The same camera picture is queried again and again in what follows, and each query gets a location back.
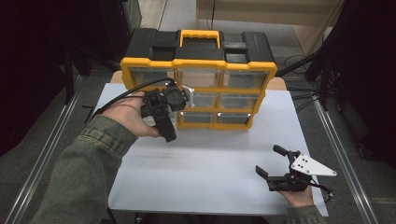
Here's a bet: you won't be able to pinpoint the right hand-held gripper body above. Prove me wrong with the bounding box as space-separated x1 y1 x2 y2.
266 150 338 192

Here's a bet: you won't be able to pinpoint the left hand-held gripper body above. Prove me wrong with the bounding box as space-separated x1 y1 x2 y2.
140 80 196 124

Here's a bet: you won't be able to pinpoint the yellow black storage organizer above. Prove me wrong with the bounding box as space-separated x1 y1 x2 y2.
120 27 278 131

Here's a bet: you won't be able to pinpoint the person's right hand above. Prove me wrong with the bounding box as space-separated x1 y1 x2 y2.
278 186 316 209

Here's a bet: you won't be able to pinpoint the person's left hand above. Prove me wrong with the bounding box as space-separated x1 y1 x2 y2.
102 91 162 138

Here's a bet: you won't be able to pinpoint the grid of clear organizer drawers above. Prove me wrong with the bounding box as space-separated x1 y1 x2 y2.
129 67 269 125

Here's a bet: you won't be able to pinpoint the black metal stand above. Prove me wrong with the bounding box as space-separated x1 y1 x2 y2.
275 46 332 112
63 46 123 105

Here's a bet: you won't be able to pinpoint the beige wooden panel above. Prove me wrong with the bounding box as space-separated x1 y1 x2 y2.
195 0 344 28

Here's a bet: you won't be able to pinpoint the right hand-held gripper cable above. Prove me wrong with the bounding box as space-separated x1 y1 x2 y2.
309 177 334 203

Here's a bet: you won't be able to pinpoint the hand-held gripper cable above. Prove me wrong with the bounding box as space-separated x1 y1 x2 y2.
309 177 334 203
83 77 177 125

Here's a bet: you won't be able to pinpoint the metal floor rail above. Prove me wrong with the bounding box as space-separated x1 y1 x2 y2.
312 98 380 224
3 74 84 224

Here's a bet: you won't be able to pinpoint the left hand-held gripper cable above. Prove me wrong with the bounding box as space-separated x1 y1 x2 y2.
83 77 177 125

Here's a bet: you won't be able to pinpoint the black floor cables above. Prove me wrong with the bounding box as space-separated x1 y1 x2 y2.
282 54 323 114

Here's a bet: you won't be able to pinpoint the black hanging cable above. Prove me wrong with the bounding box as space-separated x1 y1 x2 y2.
210 0 217 31

